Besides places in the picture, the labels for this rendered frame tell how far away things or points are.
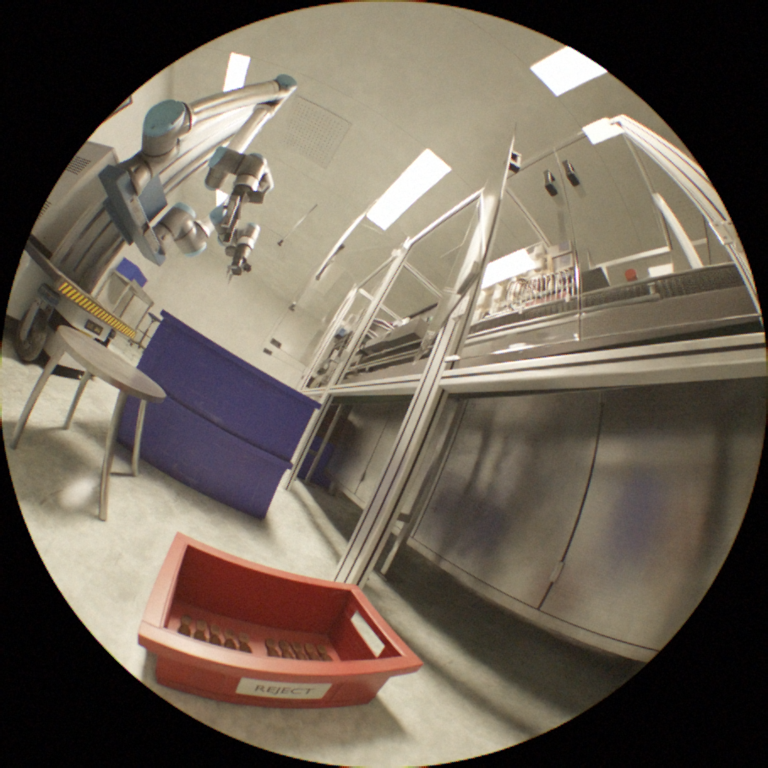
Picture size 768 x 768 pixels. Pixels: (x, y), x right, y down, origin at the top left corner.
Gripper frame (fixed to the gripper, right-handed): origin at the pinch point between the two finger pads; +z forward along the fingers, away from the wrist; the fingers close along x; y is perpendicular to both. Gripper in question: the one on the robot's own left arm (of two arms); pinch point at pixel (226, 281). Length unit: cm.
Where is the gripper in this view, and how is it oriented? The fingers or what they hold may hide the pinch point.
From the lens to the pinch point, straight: 126.5
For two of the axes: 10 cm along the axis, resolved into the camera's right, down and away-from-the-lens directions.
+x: -3.4, 2.6, 9.0
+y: 9.4, 0.8, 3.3
